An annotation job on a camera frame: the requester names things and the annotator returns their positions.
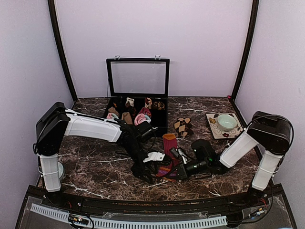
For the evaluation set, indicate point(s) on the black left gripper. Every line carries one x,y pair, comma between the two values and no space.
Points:
136,169

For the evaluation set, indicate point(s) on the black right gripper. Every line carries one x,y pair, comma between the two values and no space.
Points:
182,171

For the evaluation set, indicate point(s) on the maroon purple orange striped sock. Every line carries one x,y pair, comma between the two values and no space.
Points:
169,141

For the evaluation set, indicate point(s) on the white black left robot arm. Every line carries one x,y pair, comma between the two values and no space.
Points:
60,121

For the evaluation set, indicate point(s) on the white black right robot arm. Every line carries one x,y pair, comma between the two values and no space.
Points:
274,133

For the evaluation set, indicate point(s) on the brown argyle rolled sock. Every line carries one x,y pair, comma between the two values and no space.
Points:
183,127

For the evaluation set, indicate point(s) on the pink white rolled sock right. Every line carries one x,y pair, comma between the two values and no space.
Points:
140,118

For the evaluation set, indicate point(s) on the pink white rolled sock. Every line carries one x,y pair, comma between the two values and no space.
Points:
140,118
112,116

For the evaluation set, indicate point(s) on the square floral ceramic plate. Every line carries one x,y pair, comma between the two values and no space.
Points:
220,134

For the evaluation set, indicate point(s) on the maroon teal rolled sock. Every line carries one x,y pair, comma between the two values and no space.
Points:
146,111

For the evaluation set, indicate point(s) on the brown tan rolled sock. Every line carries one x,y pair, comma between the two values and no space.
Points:
126,117

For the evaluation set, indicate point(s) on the leopard pattern rolled sock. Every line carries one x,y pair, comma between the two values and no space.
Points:
158,105

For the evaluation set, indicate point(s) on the pink white rolled sock left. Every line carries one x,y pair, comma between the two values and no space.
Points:
112,116

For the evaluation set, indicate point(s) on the cream brown rolled sock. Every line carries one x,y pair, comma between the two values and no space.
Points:
129,102

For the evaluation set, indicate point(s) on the pale green ceramic bowl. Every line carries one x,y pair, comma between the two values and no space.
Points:
226,122

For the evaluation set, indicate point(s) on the black sock organizer box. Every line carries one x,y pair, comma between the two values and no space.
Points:
146,80

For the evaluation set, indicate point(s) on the pale green bowl left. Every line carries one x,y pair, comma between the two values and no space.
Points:
61,171

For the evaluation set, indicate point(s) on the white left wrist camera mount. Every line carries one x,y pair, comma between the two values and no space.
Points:
154,156

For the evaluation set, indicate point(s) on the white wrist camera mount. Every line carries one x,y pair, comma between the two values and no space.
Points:
179,153
154,156

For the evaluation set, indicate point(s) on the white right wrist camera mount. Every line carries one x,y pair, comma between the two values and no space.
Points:
179,153

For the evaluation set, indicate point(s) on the white slotted cable duct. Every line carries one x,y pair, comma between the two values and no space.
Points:
99,223

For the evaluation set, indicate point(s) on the black front table rail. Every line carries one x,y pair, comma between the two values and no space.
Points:
157,198

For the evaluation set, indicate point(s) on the black right frame post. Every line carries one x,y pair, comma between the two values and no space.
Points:
247,48

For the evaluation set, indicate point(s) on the black frame post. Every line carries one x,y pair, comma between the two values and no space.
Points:
60,49
247,48

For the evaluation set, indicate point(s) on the black left frame post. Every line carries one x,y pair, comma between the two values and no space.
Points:
60,49

